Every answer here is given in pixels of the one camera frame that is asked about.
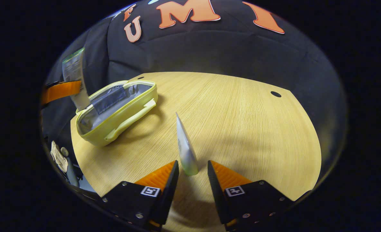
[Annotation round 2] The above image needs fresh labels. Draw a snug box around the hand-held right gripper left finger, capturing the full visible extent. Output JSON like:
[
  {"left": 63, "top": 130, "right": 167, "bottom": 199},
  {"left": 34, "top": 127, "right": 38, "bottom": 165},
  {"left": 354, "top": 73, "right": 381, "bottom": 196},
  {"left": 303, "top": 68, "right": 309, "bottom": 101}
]
[{"left": 102, "top": 160, "right": 180, "bottom": 226}]

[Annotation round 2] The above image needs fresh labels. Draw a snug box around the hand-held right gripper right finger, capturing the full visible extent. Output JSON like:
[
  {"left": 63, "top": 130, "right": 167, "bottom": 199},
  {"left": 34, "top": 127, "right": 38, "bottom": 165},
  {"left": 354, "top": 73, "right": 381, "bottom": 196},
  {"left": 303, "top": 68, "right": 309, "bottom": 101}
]
[{"left": 207, "top": 160, "right": 294, "bottom": 231}]

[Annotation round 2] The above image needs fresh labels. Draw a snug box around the white skincare tube green cap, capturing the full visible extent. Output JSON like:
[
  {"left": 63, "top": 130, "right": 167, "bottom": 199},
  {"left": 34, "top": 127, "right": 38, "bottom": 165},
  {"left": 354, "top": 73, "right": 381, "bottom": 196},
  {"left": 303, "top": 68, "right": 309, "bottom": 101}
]
[{"left": 62, "top": 47, "right": 91, "bottom": 110}]

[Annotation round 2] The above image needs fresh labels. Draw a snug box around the pale green skincare tube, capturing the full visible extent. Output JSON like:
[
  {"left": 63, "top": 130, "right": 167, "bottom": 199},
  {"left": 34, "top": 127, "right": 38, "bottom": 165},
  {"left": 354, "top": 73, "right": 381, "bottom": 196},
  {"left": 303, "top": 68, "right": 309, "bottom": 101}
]
[{"left": 176, "top": 112, "right": 199, "bottom": 177}]

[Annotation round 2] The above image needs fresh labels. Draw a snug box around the pale yellow suitcase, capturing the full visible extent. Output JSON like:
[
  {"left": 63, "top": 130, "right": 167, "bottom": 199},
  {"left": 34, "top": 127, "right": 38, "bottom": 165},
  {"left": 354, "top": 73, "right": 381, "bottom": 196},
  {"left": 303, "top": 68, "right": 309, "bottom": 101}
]
[{"left": 75, "top": 80, "right": 159, "bottom": 148}]

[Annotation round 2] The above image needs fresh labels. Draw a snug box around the beige crumpled object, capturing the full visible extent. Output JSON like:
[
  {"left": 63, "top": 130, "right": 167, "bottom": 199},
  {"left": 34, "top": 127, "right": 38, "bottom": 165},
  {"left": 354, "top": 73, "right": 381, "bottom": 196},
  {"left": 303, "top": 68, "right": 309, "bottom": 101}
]
[{"left": 50, "top": 140, "right": 69, "bottom": 173}]

